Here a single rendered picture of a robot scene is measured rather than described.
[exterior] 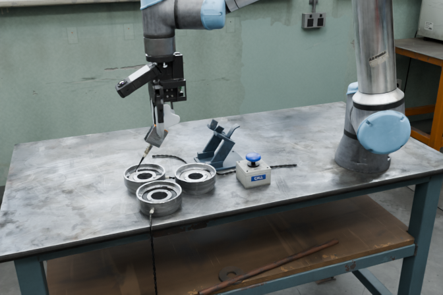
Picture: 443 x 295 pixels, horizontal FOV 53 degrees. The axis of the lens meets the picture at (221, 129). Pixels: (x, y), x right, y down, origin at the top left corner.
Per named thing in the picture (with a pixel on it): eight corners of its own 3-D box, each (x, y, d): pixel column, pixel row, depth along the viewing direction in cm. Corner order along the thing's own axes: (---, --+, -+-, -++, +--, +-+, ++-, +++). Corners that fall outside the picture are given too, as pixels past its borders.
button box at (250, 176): (245, 188, 113) (245, 171, 112) (235, 176, 120) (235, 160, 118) (274, 183, 116) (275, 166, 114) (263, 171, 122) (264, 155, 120)
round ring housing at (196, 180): (192, 201, 108) (192, 186, 107) (167, 186, 116) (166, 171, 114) (225, 186, 115) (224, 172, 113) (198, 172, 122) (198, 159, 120)
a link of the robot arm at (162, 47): (146, 40, 102) (140, 34, 109) (148, 60, 104) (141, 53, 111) (178, 37, 104) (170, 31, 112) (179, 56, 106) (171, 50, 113)
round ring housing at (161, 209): (146, 193, 112) (145, 178, 110) (187, 197, 110) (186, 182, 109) (130, 216, 102) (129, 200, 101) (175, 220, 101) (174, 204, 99)
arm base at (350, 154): (368, 147, 136) (372, 116, 133) (401, 168, 123) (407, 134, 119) (324, 154, 132) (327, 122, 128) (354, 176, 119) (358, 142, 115)
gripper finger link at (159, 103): (165, 124, 109) (162, 88, 107) (159, 124, 109) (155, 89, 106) (161, 119, 114) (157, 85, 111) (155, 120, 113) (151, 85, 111)
